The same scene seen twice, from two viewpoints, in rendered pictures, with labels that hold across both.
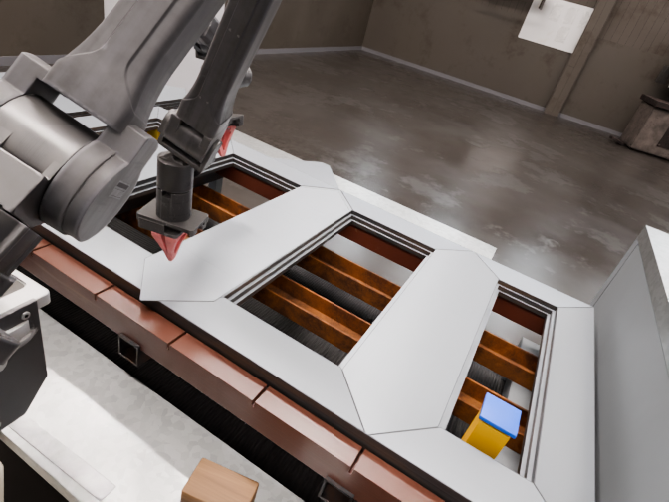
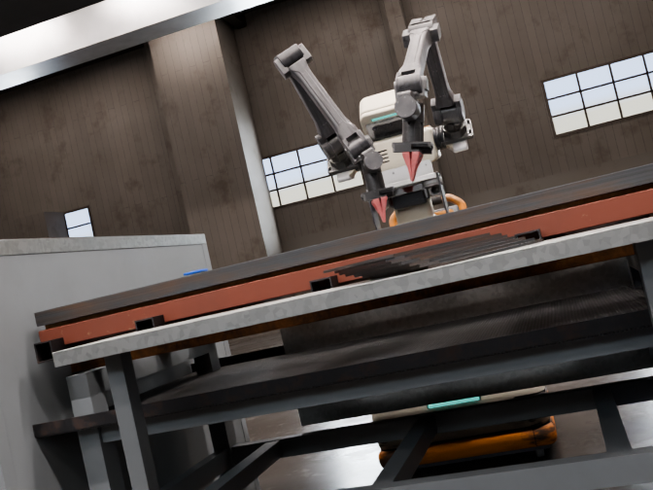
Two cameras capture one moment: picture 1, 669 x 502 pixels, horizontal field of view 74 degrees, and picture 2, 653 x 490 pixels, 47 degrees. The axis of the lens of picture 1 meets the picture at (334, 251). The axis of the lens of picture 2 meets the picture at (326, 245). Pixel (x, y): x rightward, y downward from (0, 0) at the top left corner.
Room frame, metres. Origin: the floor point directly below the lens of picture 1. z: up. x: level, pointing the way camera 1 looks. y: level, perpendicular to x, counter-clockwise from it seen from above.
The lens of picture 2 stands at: (2.94, -0.05, 0.78)
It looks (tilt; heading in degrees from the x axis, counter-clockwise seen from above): 2 degrees up; 176
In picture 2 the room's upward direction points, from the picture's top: 13 degrees counter-clockwise
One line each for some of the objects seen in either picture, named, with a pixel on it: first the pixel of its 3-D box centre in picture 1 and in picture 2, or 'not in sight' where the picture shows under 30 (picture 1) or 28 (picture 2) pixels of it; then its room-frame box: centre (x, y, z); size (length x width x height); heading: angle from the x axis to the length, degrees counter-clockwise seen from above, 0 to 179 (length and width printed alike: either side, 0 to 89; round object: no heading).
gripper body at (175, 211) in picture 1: (174, 204); (375, 185); (0.64, 0.28, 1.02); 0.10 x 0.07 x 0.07; 87
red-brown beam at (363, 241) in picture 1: (328, 212); (330, 271); (1.24, 0.05, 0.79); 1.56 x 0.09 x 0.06; 70
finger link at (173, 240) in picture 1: (166, 236); (384, 206); (0.64, 0.30, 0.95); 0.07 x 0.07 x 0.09; 87
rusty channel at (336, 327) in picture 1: (257, 280); not in sight; (0.92, 0.17, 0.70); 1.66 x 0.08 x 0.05; 70
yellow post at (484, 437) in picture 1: (473, 453); not in sight; (0.52, -0.33, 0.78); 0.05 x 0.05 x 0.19; 70
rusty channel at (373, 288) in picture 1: (300, 250); (354, 301); (1.12, 0.10, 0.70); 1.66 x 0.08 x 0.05; 70
